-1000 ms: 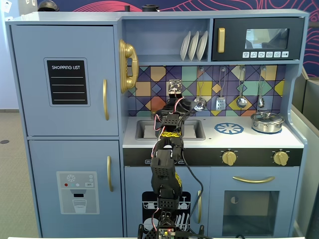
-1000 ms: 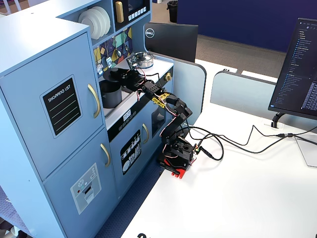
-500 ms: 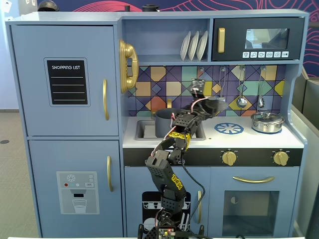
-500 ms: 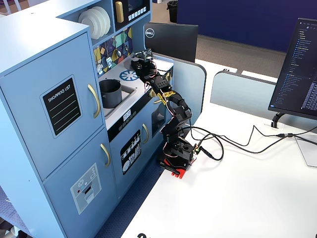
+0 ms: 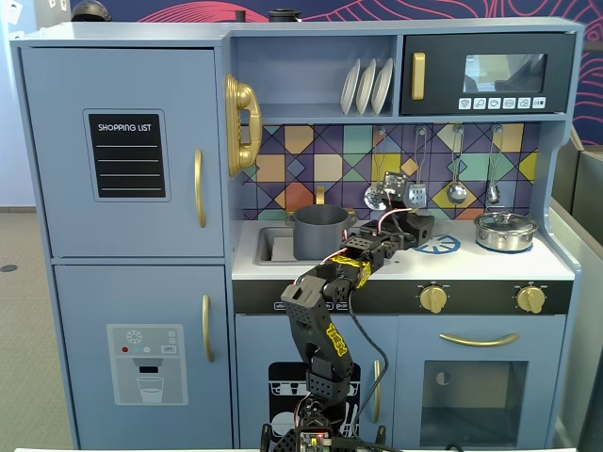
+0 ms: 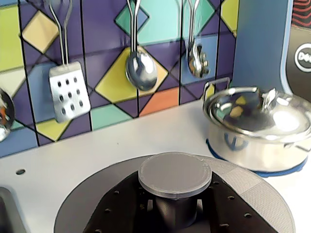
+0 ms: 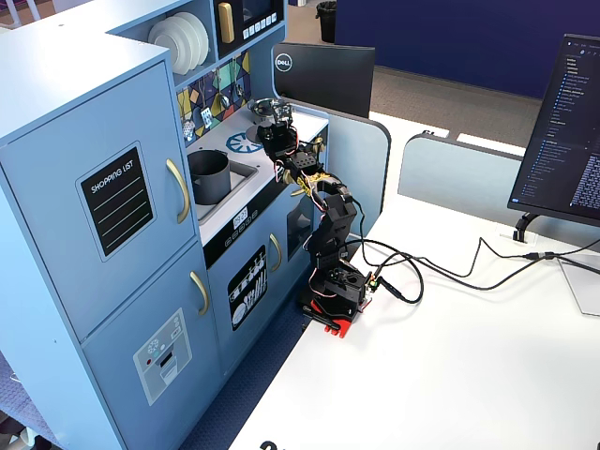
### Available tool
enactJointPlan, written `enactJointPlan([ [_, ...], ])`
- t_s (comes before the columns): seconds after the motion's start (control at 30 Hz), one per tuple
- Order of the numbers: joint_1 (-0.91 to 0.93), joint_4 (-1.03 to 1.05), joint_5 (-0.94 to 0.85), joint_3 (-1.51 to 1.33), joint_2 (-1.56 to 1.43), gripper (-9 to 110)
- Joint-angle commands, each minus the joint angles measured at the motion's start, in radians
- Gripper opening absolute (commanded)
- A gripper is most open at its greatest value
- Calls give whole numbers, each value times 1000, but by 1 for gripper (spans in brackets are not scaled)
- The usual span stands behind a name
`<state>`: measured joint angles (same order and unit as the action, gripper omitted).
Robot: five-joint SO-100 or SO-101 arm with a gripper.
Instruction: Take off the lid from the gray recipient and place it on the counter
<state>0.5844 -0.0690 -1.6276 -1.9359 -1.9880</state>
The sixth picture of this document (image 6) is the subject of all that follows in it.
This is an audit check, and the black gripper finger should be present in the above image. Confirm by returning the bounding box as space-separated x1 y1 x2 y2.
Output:
193 181 268 233
82 170 156 233

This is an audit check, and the shiny steel pot lid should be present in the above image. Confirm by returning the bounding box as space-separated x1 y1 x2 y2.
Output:
203 86 311 144

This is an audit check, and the blue burner print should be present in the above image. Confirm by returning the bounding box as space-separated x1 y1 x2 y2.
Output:
206 137 309 178

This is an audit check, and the blue toy kitchen unit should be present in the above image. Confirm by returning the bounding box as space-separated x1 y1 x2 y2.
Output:
0 0 311 233

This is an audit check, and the gray toy sink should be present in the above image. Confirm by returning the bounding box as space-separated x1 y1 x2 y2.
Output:
0 186 25 233

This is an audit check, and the steel slotted spatula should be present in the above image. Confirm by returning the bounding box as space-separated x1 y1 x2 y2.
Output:
47 0 92 123

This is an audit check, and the steel ladle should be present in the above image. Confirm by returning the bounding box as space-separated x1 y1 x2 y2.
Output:
124 0 159 92

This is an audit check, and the small steel spoon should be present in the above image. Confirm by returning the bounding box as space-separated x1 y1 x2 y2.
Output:
186 0 210 79

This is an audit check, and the black Dell monitor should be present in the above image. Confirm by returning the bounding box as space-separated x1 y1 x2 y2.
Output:
281 23 311 98

